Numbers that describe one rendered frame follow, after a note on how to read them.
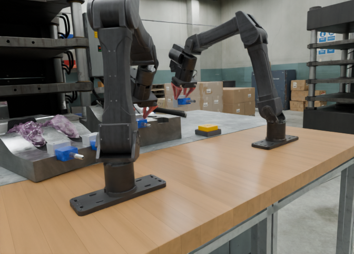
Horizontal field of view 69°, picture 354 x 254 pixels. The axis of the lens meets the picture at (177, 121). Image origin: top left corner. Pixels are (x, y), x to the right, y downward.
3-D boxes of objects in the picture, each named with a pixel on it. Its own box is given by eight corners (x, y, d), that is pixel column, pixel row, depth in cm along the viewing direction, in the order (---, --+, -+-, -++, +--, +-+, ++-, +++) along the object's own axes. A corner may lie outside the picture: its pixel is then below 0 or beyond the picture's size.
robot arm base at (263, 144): (250, 123, 87) (268, 126, 82) (282, 116, 99) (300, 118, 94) (250, 146, 88) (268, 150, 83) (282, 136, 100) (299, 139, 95)
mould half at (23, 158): (117, 155, 84) (114, 122, 82) (35, 182, 64) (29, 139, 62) (43, 138, 114) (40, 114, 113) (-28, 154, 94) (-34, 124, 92)
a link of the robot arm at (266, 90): (261, 120, 90) (240, 30, 90) (267, 117, 96) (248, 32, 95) (278, 117, 86) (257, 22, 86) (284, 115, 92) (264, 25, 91)
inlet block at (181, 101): (199, 106, 112) (198, 94, 111) (190, 108, 109) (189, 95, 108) (182, 106, 123) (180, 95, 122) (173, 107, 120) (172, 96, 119)
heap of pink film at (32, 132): (85, 136, 88) (83, 113, 86) (31, 148, 74) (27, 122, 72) (48, 129, 103) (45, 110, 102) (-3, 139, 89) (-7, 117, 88)
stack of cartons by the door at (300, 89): (326, 111, 661) (328, 79, 647) (320, 113, 644) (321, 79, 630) (296, 109, 733) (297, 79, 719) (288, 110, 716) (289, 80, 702)
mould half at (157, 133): (182, 138, 104) (180, 105, 101) (121, 150, 89) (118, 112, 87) (128, 123, 144) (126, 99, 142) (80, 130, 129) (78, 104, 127)
